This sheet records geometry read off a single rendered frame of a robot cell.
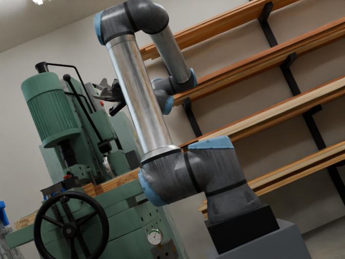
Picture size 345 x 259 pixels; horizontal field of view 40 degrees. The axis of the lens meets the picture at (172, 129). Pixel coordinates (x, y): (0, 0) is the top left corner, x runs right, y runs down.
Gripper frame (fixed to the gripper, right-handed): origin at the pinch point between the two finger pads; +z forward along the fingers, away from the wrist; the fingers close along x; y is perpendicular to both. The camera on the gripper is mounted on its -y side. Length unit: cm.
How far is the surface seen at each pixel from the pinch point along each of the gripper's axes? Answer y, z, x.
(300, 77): -11, -202, -209
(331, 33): 38, -200, -186
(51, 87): -4.5, 16.9, -4.8
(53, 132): -20.4, 11.7, 7.6
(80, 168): -31.6, -3.3, 13.3
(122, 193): -27.3, -20.1, 34.6
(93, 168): -35.4, -10.0, 4.3
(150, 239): -35, -33, 51
